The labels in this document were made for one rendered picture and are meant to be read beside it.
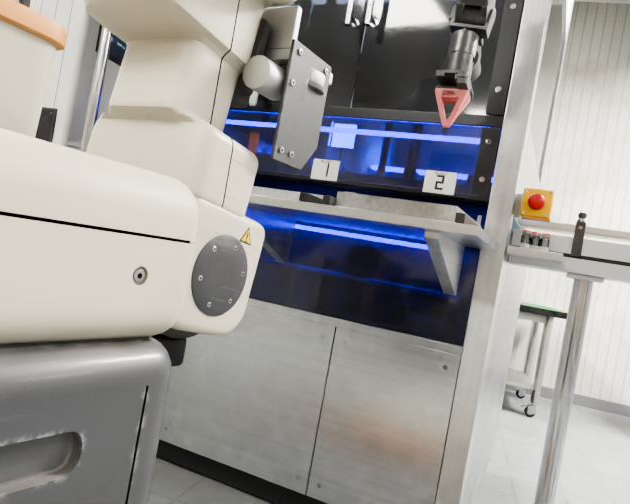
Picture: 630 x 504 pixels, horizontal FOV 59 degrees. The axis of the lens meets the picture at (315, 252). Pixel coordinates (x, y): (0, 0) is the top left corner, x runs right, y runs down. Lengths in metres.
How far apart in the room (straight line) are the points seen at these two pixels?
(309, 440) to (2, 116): 1.33
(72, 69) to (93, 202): 1.16
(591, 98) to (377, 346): 3.64
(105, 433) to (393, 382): 1.20
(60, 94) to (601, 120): 4.06
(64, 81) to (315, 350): 0.96
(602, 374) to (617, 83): 2.20
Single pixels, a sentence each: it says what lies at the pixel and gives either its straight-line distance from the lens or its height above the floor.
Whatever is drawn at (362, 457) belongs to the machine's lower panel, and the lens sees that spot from 1.63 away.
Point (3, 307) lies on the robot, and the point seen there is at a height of 0.71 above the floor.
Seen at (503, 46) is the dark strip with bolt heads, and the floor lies 1.39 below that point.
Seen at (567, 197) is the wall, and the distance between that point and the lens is 4.69.
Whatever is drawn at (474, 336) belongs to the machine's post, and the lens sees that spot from 1.50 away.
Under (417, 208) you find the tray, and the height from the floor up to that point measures 0.90.
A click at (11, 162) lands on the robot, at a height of 0.79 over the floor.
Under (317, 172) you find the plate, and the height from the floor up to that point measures 1.01.
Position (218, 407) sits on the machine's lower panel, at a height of 0.25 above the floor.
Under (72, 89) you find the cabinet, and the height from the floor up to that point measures 1.06.
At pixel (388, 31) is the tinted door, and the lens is 1.73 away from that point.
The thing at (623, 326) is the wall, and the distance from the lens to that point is 4.73.
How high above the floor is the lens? 0.77
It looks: level
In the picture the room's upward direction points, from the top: 10 degrees clockwise
